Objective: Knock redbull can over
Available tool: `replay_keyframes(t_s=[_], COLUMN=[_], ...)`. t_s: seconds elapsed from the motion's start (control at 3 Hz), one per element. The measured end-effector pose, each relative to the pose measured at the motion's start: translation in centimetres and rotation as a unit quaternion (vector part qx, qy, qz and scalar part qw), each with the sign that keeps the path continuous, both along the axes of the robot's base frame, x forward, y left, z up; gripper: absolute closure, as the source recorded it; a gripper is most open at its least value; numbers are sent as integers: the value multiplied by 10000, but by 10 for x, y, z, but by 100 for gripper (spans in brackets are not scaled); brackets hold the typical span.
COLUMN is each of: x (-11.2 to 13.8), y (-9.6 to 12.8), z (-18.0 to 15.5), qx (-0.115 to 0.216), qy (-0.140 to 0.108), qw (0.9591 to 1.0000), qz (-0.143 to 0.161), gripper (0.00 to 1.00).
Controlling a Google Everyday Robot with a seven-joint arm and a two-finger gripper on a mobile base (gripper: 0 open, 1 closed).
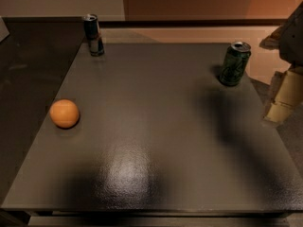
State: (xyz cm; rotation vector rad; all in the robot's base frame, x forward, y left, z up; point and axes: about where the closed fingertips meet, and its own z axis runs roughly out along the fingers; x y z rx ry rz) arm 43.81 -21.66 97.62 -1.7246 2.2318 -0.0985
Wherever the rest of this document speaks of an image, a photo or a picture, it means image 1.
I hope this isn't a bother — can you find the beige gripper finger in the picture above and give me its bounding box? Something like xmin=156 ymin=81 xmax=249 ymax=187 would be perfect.
xmin=263 ymin=66 xmax=303 ymax=124

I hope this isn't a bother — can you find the redbull can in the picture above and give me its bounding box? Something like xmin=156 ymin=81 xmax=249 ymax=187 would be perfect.
xmin=83 ymin=14 xmax=104 ymax=56

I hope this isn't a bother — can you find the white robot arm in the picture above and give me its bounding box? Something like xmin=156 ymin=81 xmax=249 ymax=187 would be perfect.
xmin=259 ymin=2 xmax=303 ymax=124

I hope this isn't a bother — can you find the green soda can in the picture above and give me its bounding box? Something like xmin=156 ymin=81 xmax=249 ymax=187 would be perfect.
xmin=219 ymin=42 xmax=251 ymax=86

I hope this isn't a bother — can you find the orange ball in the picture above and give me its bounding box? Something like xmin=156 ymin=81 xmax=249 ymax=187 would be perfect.
xmin=49 ymin=99 xmax=80 ymax=129

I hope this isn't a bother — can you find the grey object at left edge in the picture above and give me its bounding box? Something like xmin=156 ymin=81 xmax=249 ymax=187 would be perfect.
xmin=0 ymin=17 xmax=9 ymax=43

